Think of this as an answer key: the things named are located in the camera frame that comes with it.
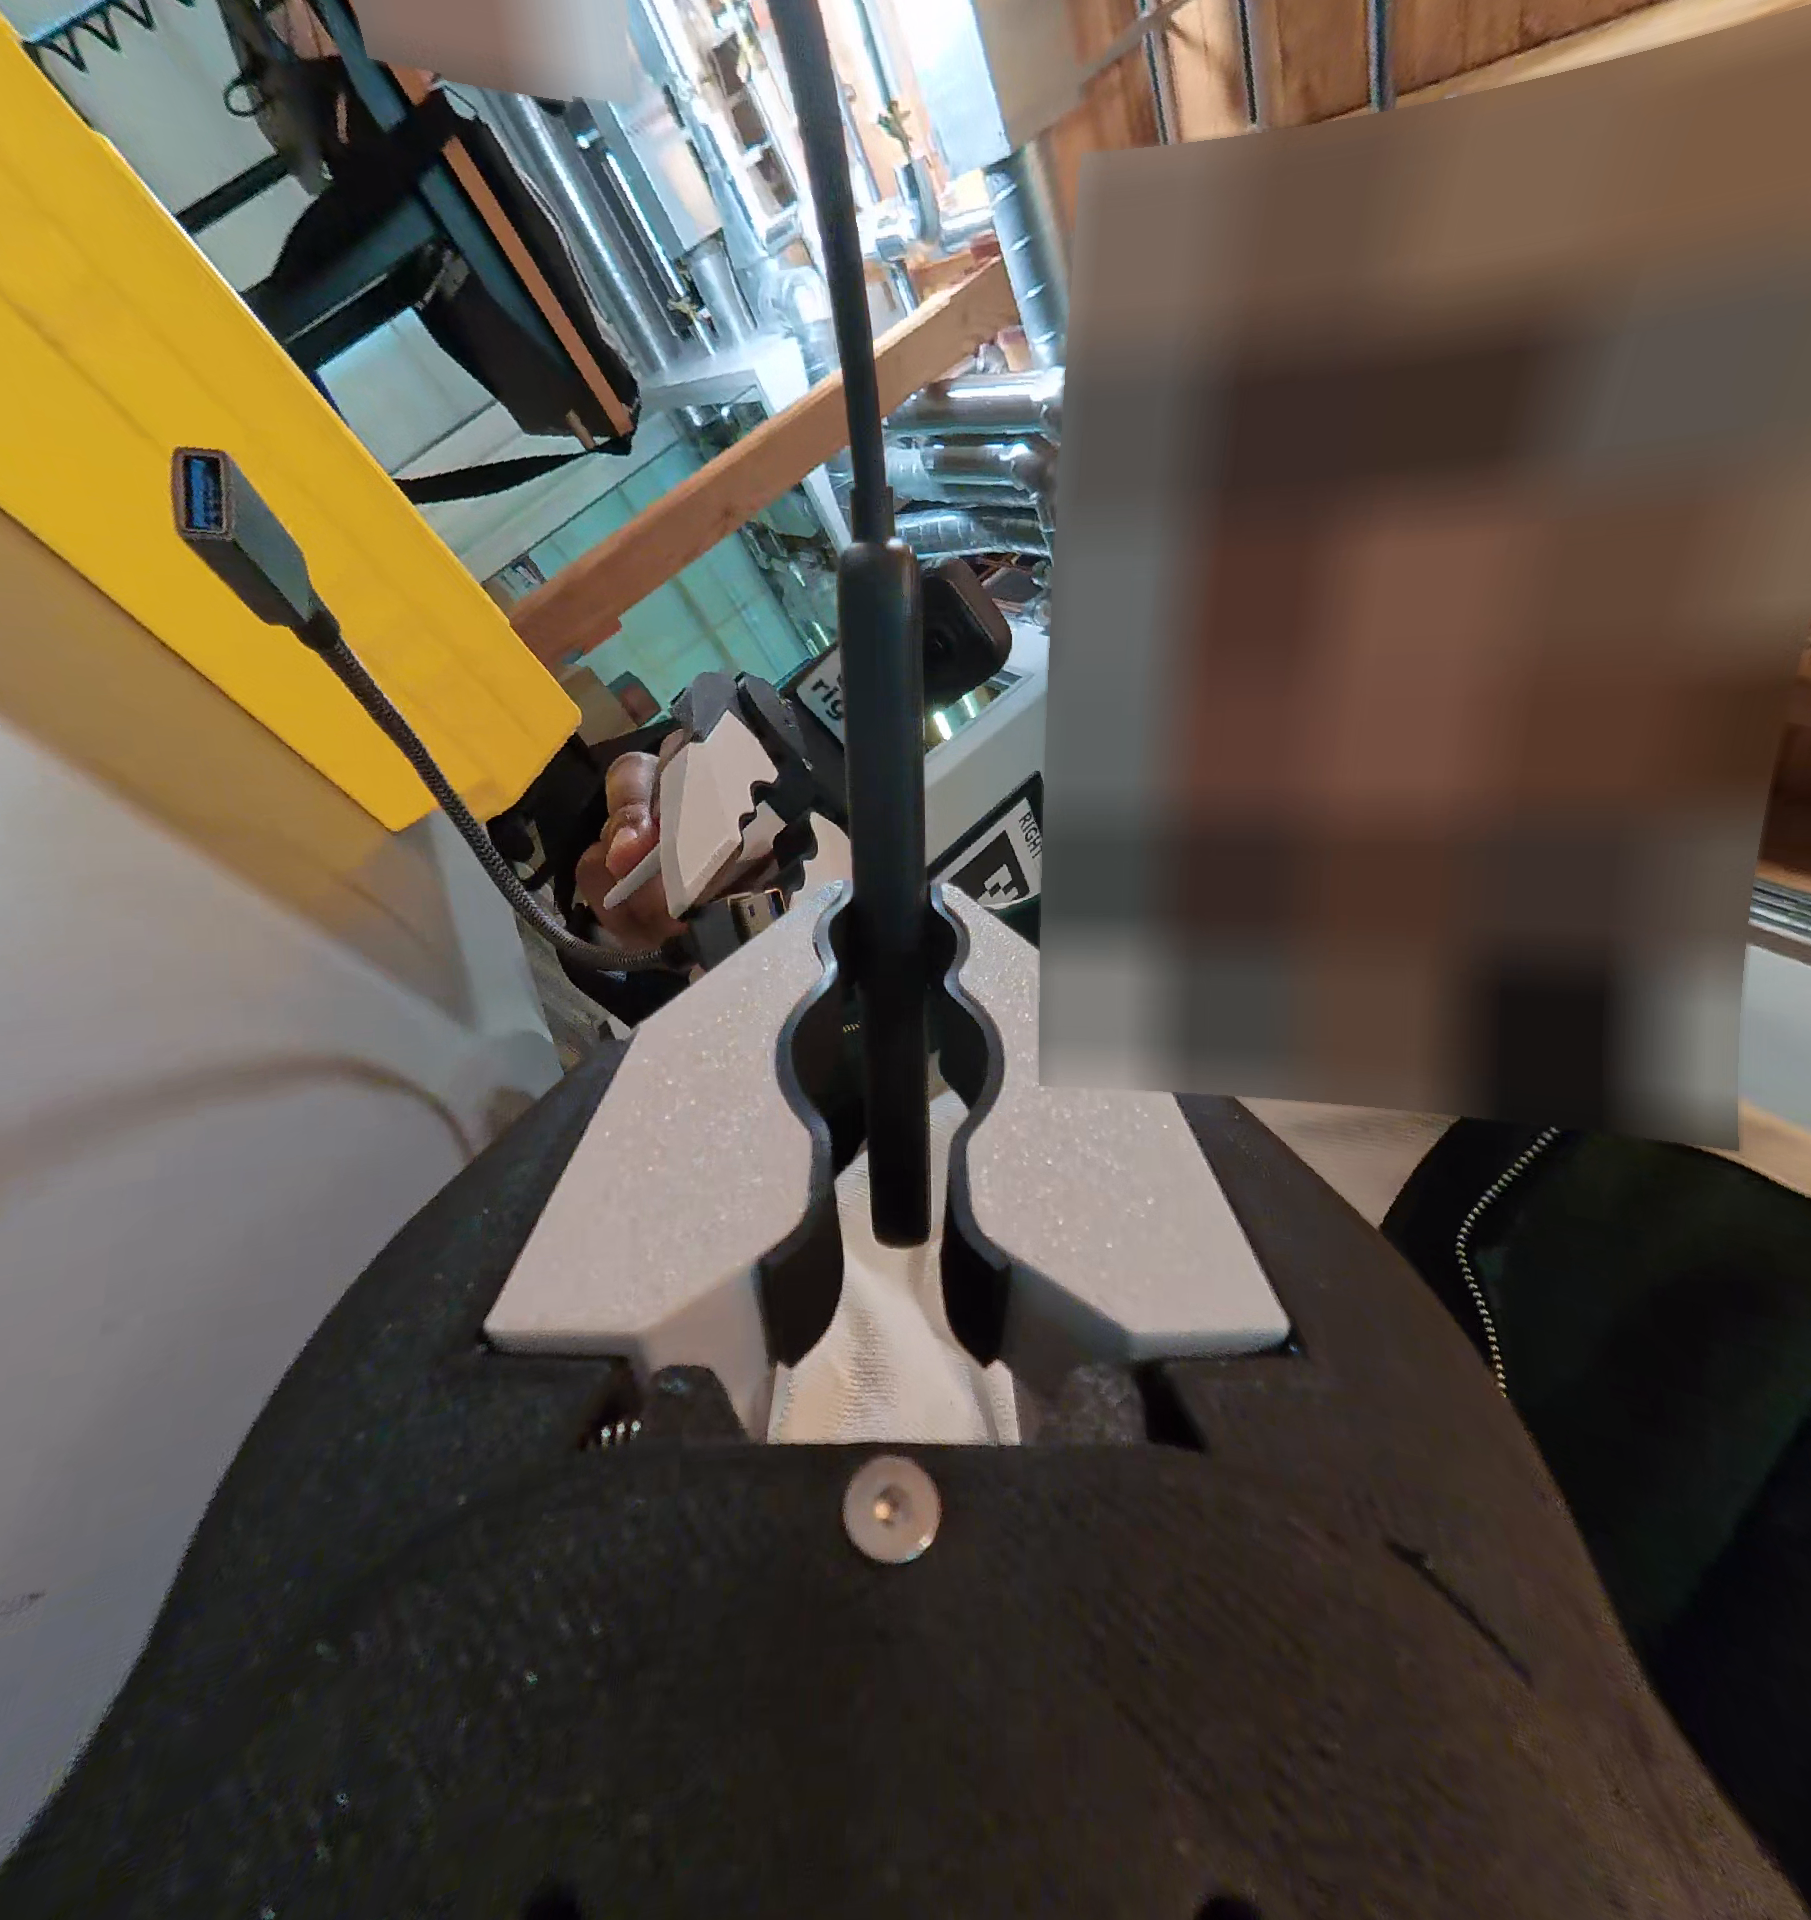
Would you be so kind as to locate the yellow plastic bin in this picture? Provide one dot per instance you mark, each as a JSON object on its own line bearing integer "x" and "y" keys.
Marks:
{"x": 169, "y": 302}

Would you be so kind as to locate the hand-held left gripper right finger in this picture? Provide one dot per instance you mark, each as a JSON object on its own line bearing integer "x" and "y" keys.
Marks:
{"x": 1108, "y": 1215}

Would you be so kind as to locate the wooden beam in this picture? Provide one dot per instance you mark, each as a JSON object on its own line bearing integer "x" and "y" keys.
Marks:
{"x": 725, "y": 481}

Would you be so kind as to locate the black frame wooden workbench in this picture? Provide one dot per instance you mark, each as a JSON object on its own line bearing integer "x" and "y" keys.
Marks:
{"x": 538, "y": 270}

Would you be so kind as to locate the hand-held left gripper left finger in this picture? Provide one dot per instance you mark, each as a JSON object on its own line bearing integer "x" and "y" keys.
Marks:
{"x": 649, "y": 1187}

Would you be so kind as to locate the dark green zip jacket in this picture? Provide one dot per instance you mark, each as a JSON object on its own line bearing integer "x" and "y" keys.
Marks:
{"x": 1669, "y": 1427}

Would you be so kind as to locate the person's right hand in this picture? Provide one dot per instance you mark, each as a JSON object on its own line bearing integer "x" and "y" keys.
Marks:
{"x": 621, "y": 820}

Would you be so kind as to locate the silver ventilation ducts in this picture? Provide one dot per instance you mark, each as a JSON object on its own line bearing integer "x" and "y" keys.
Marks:
{"x": 980, "y": 435}

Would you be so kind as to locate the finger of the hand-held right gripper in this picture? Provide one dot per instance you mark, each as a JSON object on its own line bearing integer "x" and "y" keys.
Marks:
{"x": 762, "y": 712}
{"x": 710, "y": 825}

